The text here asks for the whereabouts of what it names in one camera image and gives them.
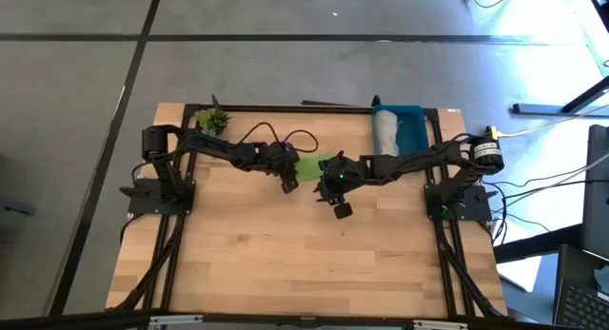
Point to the silver gantry bracket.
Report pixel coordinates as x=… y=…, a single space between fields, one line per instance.
x=176 y=319
x=440 y=324

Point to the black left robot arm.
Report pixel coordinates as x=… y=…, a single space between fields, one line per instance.
x=214 y=147

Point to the black floor rod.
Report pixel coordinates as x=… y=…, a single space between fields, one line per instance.
x=333 y=103

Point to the black desk foot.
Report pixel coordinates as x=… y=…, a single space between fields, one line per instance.
x=537 y=109

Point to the blue plastic basket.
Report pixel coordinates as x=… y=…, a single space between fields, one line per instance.
x=413 y=130

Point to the black overhead gantry frame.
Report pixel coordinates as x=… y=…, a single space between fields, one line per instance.
x=95 y=320

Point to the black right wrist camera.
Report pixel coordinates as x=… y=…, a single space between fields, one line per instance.
x=343 y=210

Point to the small artificial green plant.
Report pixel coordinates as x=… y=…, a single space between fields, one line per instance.
x=212 y=121

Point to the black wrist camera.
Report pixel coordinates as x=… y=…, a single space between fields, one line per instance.
x=289 y=185
x=343 y=210

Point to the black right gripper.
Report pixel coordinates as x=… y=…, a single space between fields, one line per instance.
x=345 y=175

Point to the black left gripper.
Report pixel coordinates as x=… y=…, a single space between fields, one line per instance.
x=278 y=158

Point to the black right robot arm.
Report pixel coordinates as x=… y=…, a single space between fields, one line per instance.
x=414 y=161

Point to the green microfiber towel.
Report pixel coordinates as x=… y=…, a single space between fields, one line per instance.
x=309 y=168

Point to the dark grey laptop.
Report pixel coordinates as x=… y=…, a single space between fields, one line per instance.
x=580 y=306

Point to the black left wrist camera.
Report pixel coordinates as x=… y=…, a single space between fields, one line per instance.
x=289 y=185

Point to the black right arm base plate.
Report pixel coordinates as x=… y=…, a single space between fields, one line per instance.
x=476 y=201

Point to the white paper sheet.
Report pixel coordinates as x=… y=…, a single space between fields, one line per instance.
x=523 y=273

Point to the grey microfiber towel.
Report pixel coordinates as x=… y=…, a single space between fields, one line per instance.
x=385 y=132

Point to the yellow power plug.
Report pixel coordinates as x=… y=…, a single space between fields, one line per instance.
x=491 y=131

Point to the dark grey monitor panel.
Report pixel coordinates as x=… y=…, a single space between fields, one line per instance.
x=597 y=201

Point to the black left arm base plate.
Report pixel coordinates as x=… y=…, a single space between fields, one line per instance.
x=143 y=204

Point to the black laptop desk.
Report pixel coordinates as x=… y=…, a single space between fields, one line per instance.
x=537 y=244

